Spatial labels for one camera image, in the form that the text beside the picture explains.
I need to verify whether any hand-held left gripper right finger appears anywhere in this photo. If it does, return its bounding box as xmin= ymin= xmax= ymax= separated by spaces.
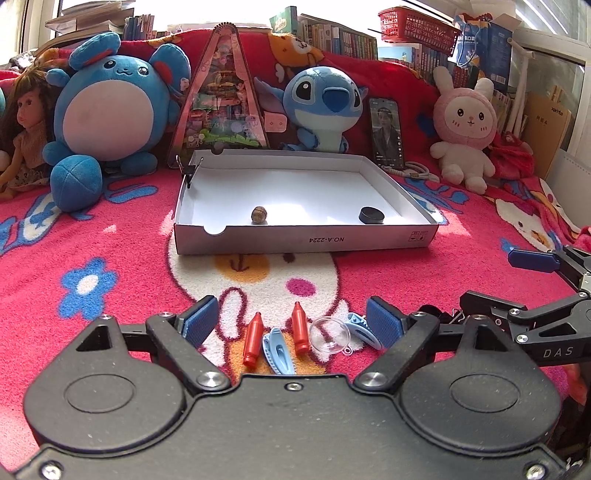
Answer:
xmin=353 ymin=295 xmax=518 ymax=393

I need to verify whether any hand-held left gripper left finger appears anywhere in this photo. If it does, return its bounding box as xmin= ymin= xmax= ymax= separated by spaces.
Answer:
xmin=76 ymin=295 xmax=232 ymax=395

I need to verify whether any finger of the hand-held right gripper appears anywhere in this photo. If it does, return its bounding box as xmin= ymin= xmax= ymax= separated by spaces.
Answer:
xmin=458 ymin=290 xmax=591 ymax=344
xmin=508 ymin=244 xmax=591 ymax=294

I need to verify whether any light blue hair clip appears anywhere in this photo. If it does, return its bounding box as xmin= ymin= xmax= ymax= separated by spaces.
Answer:
xmin=345 ymin=312 xmax=384 ymax=350
xmin=262 ymin=327 xmax=296 ymax=374

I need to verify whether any clear plastic dome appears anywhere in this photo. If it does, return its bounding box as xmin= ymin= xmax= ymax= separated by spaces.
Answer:
xmin=308 ymin=318 xmax=354 ymax=357

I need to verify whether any red plastic crayon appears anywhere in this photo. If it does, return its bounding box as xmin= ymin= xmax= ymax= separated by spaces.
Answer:
xmin=291 ymin=301 xmax=310 ymax=356
xmin=242 ymin=312 xmax=265 ymax=371

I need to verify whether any white cardboard box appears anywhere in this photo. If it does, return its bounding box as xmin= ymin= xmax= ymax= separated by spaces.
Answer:
xmin=173 ymin=148 xmax=438 ymax=256

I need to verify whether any red crumpled cloth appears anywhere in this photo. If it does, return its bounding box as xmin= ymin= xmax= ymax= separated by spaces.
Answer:
xmin=492 ymin=133 xmax=536 ymax=181

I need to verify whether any pink rabbit plush toy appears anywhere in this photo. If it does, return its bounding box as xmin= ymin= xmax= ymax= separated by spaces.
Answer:
xmin=430 ymin=66 xmax=498 ymax=195

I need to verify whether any black binder clip on box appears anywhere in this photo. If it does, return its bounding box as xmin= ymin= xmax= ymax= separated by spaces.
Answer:
xmin=175 ymin=154 xmax=206 ymax=189

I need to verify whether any black smartphone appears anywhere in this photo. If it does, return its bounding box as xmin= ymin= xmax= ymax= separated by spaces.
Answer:
xmin=368 ymin=97 xmax=406 ymax=169

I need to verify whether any pink square tag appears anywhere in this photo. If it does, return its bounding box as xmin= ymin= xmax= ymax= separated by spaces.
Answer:
xmin=263 ymin=111 xmax=289 ymax=134

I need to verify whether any triangular toy display box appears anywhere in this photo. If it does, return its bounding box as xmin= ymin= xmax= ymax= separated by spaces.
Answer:
xmin=167 ymin=21 xmax=271 ymax=169

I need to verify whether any blue paper bag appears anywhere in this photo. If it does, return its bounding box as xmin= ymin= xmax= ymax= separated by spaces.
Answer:
xmin=450 ymin=14 xmax=513 ymax=93

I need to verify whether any round blue plush toy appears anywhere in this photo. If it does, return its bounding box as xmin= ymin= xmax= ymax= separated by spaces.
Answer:
xmin=44 ymin=32 xmax=192 ymax=213

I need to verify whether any blue alien plush toy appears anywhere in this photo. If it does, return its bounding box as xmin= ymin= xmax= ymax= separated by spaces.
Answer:
xmin=254 ymin=66 xmax=369 ymax=153

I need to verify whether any red plastic basket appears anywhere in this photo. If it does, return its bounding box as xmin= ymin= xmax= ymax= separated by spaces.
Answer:
xmin=378 ymin=7 xmax=474 ymax=44

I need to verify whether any brown haired doll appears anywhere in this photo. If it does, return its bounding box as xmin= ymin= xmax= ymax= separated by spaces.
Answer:
xmin=0 ymin=65 xmax=58 ymax=199

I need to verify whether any small row of blue books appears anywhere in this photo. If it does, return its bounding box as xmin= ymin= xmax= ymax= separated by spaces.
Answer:
xmin=122 ymin=14 xmax=156 ymax=40

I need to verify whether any stack of papers and books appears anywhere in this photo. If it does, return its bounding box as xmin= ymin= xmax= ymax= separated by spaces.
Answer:
xmin=44 ymin=0 xmax=137 ymax=37

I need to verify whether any beige coiled cable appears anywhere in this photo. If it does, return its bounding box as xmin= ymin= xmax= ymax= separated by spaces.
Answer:
xmin=383 ymin=161 xmax=441 ymax=182

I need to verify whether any white pipe frame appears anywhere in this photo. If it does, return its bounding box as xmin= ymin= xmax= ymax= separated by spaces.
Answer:
xmin=505 ymin=37 xmax=539 ymax=134

